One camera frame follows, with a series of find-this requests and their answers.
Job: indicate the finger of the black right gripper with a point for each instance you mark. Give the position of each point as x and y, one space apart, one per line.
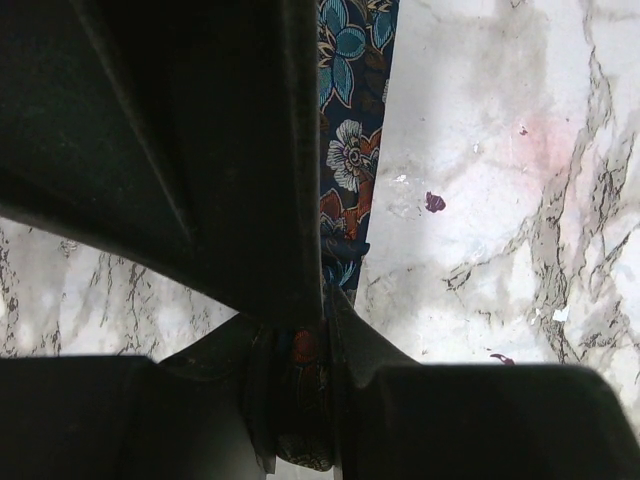
183 135

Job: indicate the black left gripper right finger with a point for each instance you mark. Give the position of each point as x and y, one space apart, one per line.
396 418

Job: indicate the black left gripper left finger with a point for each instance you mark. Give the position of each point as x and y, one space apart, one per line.
129 417

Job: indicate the navy floral tie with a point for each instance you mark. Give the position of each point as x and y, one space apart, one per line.
355 41

